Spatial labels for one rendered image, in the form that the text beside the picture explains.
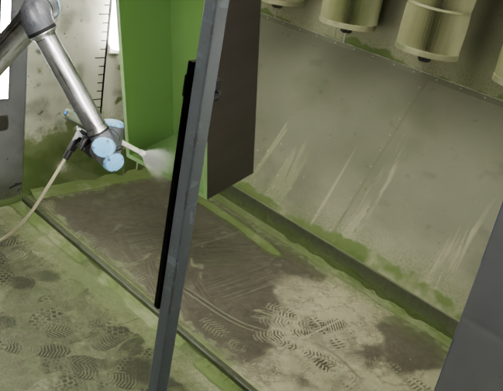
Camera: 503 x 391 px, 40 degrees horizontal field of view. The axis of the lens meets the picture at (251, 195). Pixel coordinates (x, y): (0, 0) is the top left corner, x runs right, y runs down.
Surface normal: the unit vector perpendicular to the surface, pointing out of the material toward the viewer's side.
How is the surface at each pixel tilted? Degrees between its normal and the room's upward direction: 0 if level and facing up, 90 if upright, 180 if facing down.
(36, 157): 90
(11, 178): 90
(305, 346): 0
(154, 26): 89
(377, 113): 57
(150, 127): 89
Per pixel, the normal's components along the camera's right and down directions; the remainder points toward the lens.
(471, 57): -0.71, 0.18
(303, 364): 0.18, -0.89
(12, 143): 0.69, 0.41
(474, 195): -0.50, -0.33
